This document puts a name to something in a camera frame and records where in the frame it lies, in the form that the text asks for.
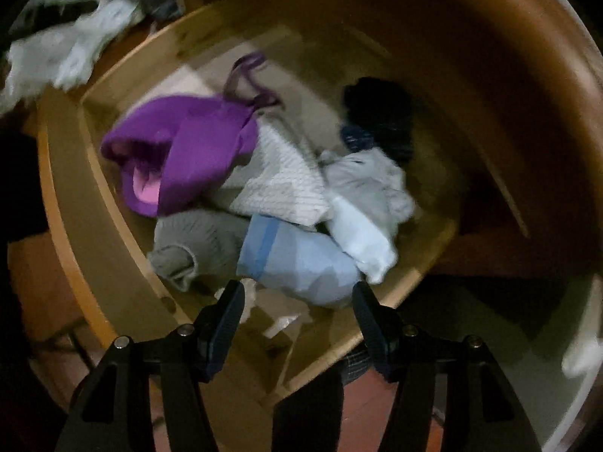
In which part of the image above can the grey knit sock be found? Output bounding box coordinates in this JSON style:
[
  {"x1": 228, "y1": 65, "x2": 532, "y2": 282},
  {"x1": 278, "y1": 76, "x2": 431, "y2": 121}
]
[{"x1": 147, "y1": 209, "x2": 253, "y2": 293}]

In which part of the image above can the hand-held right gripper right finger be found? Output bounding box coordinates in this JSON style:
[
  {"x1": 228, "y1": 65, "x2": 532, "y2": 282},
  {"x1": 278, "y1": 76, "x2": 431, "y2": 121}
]
[{"x1": 351, "y1": 281, "x2": 542, "y2": 452}]

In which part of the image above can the purple bra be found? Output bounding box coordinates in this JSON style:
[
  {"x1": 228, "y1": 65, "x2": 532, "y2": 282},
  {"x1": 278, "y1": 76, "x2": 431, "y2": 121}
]
[{"x1": 100, "y1": 52, "x2": 281, "y2": 218}]

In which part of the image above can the black underwear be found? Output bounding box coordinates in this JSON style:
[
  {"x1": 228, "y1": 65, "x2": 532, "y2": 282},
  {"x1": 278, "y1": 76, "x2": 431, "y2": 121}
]
[{"x1": 341, "y1": 76, "x2": 416, "y2": 163}]

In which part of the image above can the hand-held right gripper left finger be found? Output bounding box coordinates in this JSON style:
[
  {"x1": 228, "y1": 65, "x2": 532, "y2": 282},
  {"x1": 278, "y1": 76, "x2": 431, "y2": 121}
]
[{"x1": 54, "y1": 280, "x2": 246, "y2": 452}]

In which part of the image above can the light blue underwear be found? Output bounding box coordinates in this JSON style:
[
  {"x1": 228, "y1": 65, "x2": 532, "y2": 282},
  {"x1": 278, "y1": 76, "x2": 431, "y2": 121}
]
[{"x1": 236, "y1": 214, "x2": 363, "y2": 309}]

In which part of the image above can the dark floral cloth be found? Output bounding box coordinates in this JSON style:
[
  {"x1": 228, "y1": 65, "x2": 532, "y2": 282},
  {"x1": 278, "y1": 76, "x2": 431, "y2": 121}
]
[{"x1": 139, "y1": 0, "x2": 182, "y2": 22}]

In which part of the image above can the white textured underwear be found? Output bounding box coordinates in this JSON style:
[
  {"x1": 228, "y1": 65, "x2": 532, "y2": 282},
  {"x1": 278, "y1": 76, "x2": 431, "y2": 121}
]
[{"x1": 219, "y1": 118, "x2": 333, "y2": 228}]

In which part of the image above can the rolled pale grey sock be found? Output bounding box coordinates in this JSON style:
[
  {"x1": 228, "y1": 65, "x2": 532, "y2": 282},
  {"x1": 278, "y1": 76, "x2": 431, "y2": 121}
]
[{"x1": 320, "y1": 147, "x2": 418, "y2": 227}]

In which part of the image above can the dark blue patterned underwear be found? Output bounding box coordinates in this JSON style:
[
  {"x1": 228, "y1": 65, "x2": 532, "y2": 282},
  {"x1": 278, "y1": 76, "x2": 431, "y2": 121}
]
[{"x1": 340, "y1": 122, "x2": 378, "y2": 151}]

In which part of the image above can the dark striped cloth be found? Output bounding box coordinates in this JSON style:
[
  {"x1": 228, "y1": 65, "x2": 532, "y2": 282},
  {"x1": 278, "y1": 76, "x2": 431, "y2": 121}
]
[{"x1": 341, "y1": 344, "x2": 378, "y2": 387}]

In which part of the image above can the wooden drawer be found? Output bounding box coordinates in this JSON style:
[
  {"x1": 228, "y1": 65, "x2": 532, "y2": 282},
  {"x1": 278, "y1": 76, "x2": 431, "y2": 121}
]
[{"x1": 38, "y1": 0, "x2": 465, "y2": 452}]

